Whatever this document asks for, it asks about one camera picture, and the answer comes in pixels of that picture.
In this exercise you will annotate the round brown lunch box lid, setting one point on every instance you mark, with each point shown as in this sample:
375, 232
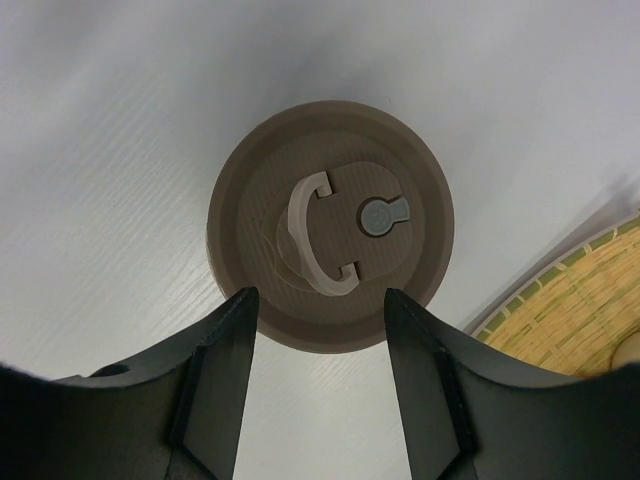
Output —
322, 208

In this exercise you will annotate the yellow bamboo mat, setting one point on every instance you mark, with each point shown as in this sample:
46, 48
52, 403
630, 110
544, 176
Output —
571, 316

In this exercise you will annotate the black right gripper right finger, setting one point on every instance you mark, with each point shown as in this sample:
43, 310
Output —
469, 411

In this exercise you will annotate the white steamed bun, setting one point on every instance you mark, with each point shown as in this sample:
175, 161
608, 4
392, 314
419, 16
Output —
627, 352

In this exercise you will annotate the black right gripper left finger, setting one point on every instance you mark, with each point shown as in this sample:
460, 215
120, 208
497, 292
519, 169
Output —
171, 411

